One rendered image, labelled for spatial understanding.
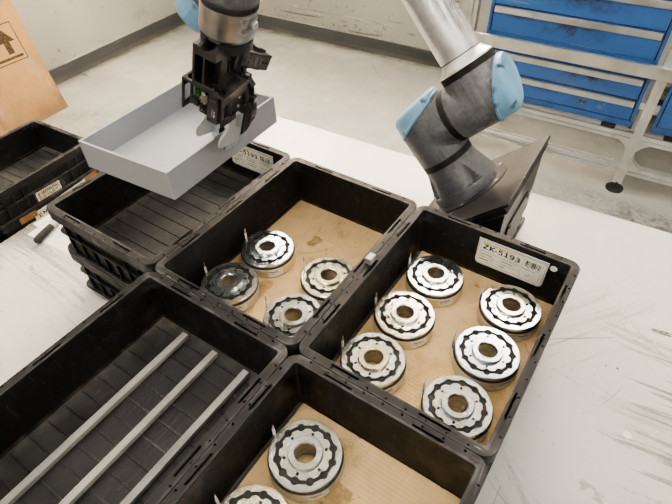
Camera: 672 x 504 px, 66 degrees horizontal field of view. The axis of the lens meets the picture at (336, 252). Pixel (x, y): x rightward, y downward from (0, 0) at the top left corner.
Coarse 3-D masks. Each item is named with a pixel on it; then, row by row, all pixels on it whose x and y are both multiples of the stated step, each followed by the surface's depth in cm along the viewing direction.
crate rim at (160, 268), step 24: (288, 168) 108; (312, 168) 107; (384, 192) 101; (216, 216) 96; (408, 216) 95; (192, 240) 91; (384, 240) 91; (168, 264) 88; (360, 264) 87; (192, 288) 83; (336, 288) 83; (240, 312) 80
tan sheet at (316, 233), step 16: (304, 208) 113; (320, 208) 113; (288, 224) 109; (304, 224) 109; (320, 224) 109; (336, 224) 109; (352, 224) 109; (304, 240) 106; (320, 240) 106; (336, 240) 106; (352, 240) 106; (368, 240) 106; (240, 256) 103; (304, 256) 102; (320, 256) 102; (336, 256) 102; (352, 256) 102; (288, 272) 99; (272, 288) 96; (288, 288) 96; (256, 304) 94
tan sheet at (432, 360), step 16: (464, 272) 99; (400, 288) 96; (464, 288) 96; (480, 288) 96; (464, 304) 93; (544, 304) 93; (368, 320) 91; (448, 320) 91; (464, 320) 90; (544, 320) 90; (432, 336) 88; (448, 336) 88; (416, 352) 86; (432, 352) 86; (448, 352) 86; (528, 352) 86; (416, 368) 84; (432, 368) 84; (448, 368) 84; (416, 384) 81; (512, 384) 81; (416, 400) 79; (496, 400) 79; (496, 416) 77
